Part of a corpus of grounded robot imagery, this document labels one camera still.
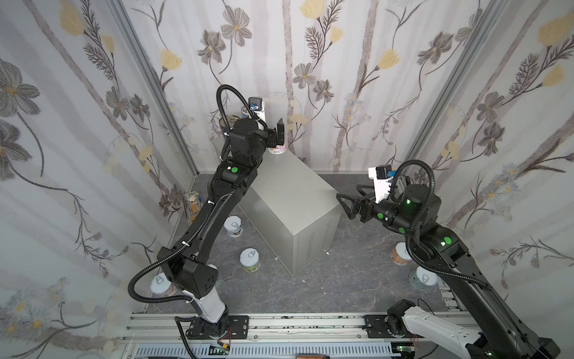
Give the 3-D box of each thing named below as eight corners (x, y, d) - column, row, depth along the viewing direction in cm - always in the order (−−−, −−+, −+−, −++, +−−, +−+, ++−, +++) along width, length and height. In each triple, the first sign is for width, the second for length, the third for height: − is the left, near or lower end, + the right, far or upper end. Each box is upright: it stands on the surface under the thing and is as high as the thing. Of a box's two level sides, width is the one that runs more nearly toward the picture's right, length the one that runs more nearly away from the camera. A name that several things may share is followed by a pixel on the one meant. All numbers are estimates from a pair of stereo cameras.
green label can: (240, 272, 88) (237, 266, 84) (243, 254, 93) (240, 247, 88) (259, 272, 88) (257, 266, 84) (261, 254, 93) (259, 247, 88)
